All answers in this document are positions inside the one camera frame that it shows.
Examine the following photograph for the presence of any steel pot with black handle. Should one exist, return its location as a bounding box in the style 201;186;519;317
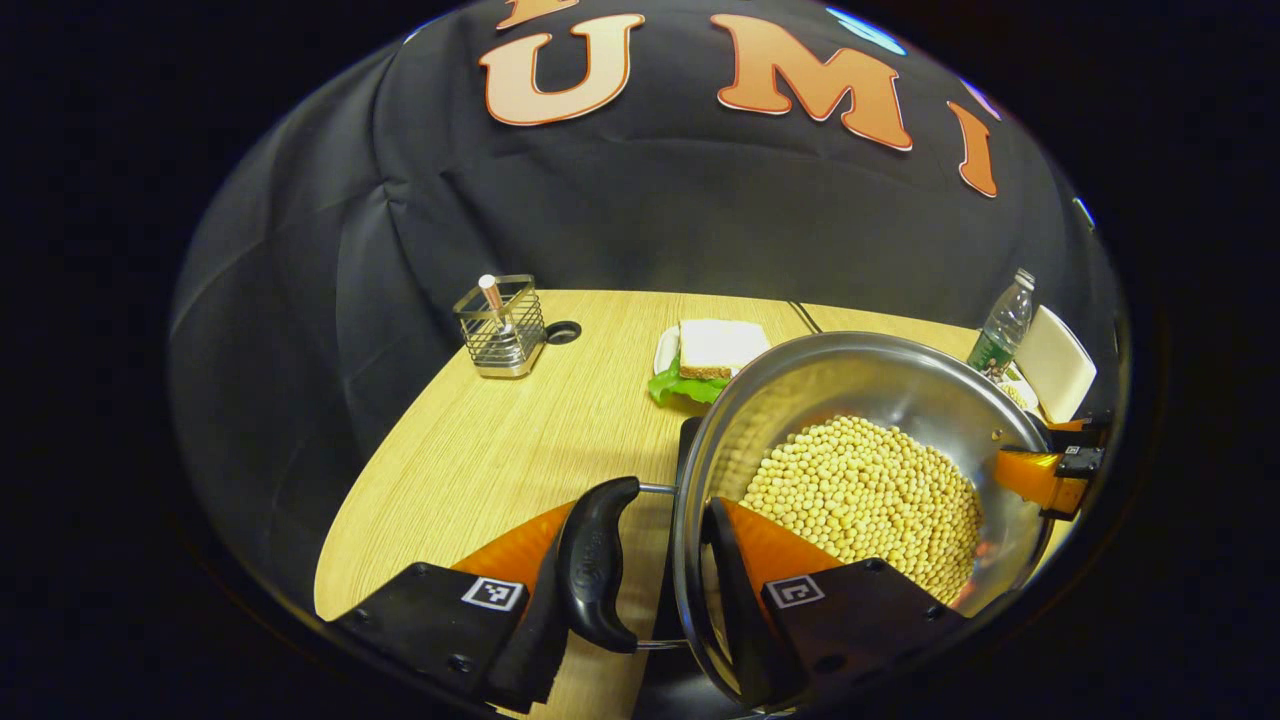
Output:
555;332;1056;713

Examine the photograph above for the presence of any black induction cooktop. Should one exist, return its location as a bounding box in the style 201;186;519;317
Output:
640;415;771;720

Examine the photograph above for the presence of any pile of yellow soybeans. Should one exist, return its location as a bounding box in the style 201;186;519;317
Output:
738;415;984;606

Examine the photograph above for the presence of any white toaster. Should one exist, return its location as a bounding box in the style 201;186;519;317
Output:
1013;305;1098;423

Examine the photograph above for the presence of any sandwich with lettuce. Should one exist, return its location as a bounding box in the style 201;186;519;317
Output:
650;318;773;406

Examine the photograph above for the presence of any metal wire basket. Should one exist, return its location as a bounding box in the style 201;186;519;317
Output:
452;274;547;379

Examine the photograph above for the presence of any white divided plate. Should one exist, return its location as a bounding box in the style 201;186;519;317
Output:
985;362;1041;413

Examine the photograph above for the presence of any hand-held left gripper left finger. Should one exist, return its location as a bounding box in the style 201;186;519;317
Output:
328;500;606;715

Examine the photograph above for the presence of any clear plastic water bottle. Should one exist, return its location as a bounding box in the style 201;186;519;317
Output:
966;268;1037;376

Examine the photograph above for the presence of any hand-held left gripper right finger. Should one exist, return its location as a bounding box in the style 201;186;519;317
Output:
700;495;969;709

